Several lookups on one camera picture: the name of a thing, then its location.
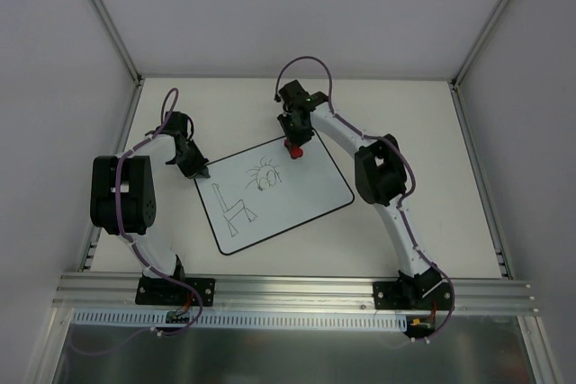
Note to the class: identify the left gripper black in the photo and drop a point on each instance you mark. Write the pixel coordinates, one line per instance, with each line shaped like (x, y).
(193, 163)

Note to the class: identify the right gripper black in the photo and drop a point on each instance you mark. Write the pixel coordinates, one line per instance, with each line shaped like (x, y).
(296, 135)

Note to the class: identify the red whiteboard eraser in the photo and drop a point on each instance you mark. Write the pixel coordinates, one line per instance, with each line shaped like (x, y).
(294, 151)

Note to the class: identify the white whiteboard black rim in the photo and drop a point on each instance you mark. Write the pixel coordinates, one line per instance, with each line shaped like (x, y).
(262, 192)

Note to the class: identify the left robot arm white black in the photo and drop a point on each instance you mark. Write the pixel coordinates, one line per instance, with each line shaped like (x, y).
(123, 198)

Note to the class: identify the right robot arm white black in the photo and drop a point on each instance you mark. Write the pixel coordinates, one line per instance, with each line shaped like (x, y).
(381, 174)

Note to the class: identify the left aluminium frame post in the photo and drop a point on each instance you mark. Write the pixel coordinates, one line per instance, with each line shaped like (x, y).
(104, 17)

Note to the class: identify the aluminium frame post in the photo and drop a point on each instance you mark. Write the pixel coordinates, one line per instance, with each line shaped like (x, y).
(482, 39)
(104, 17)

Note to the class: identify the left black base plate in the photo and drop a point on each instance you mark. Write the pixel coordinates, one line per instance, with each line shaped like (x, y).
(159, 292)

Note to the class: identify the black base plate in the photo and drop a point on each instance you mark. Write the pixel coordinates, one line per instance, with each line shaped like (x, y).
(405, 295)
(159, 292)

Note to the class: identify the white slotted cable duct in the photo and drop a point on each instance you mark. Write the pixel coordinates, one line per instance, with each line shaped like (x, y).
(242, 320)

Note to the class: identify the aluminium mounting rail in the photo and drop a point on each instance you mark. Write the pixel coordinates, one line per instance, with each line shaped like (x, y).
(489, 297)

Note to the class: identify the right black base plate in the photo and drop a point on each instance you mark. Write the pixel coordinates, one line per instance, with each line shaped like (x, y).
(405, 295)

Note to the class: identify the right aluminium frame post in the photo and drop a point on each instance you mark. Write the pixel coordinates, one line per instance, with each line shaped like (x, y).
(482, 39)

